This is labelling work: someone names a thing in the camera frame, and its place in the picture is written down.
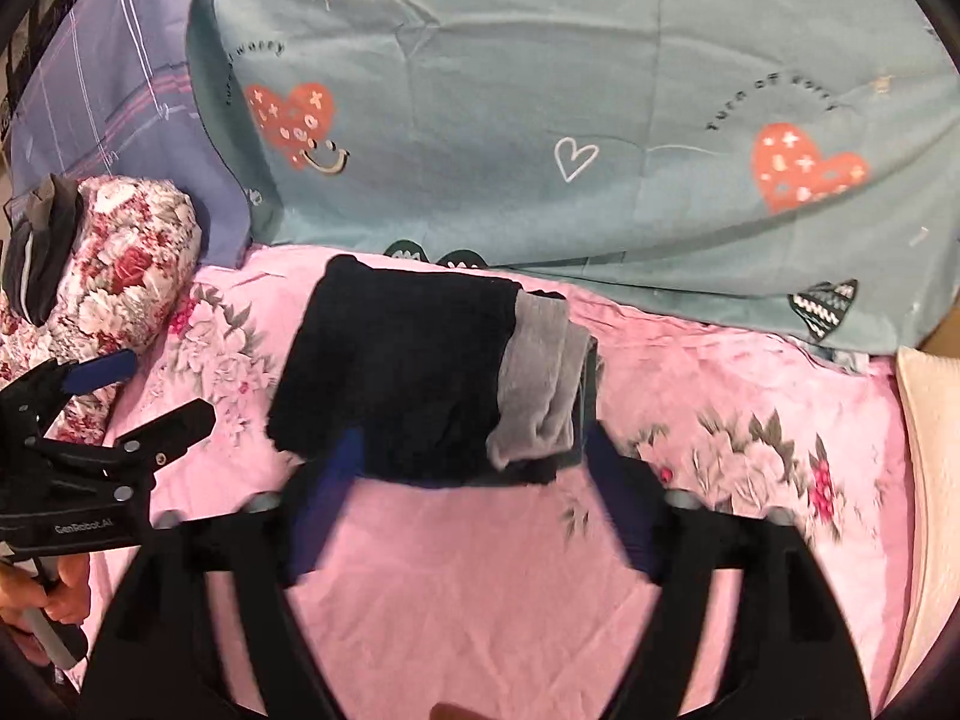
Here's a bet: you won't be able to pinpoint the dark green folded garment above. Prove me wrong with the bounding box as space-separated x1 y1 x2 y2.
555 338 601 470

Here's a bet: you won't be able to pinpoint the black pants with grey cuffs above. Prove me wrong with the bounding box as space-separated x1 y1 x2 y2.
267 255 592 488

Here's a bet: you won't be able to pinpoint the white quilted pillow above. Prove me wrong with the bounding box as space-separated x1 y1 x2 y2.
889 348 958 699

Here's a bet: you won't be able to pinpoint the pink floral bed sheet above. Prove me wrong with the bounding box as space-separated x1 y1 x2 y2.
109 247 910 718

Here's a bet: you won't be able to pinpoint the black bag with grey trim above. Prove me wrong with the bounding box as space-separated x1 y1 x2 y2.
2 174 83 327

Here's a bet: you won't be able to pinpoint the blue plaid pillowcase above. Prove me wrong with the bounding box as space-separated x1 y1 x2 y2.
11 0 251 268

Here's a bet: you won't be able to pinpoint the teal heart print quilt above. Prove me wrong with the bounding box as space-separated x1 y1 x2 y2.
187 0 958 355

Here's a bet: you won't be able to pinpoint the person's left hand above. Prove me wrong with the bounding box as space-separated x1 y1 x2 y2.
2 554 91 667

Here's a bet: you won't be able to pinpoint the red rose floral pillow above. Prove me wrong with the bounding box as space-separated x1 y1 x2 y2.
0 174 205 446

